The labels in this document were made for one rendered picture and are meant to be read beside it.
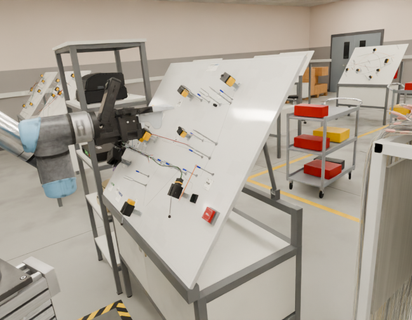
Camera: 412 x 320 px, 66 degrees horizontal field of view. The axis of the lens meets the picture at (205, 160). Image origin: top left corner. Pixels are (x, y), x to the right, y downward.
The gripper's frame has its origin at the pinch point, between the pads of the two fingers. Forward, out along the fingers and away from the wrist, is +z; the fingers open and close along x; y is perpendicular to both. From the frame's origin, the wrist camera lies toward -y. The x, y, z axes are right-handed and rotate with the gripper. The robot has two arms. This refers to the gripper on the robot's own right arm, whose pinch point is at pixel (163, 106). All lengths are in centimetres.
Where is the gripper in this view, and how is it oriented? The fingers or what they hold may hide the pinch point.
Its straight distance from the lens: 89.2
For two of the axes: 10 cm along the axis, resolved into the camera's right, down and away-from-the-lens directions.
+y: 1.4, 9.7, 1.9
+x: 5.0, 1.0, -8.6
